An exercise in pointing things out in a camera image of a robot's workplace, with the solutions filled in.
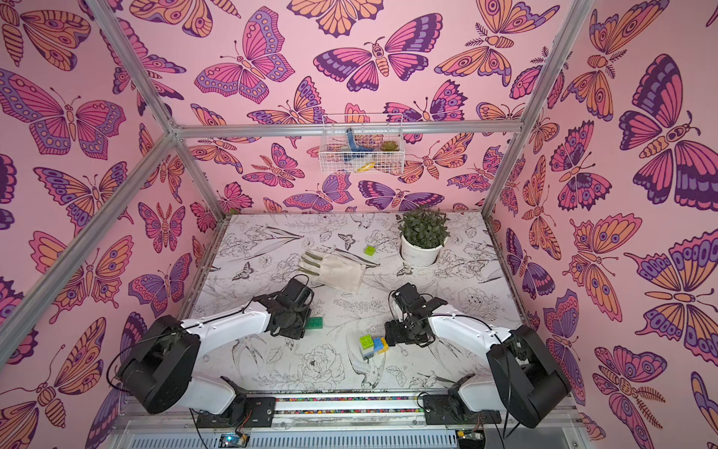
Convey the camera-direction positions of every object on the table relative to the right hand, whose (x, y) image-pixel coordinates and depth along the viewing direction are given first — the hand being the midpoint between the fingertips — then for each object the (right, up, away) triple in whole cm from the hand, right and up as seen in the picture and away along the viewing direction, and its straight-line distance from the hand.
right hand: (396, 336), depth 86 cm
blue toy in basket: (-14, +61, +8) cm, 63 cm away
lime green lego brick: (-9, +2, -11) cm, 15 cm away
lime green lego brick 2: (-8, +25, +23) cm, 35 cm away
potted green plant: (+9, +32, +4) cm, 33 cm away
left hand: (-25, +5, +4) cm, 26 cm away
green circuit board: (-44, -21, -15) cm, 51 cm away
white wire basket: (-12, +62, +8) cm, 64 cm away
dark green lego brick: (-26, +3, +2) cm, 26 cm away
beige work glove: (-21, +19, +17) cm, 33 cm away
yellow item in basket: (-9, +52, 0) cm, 53 cm away
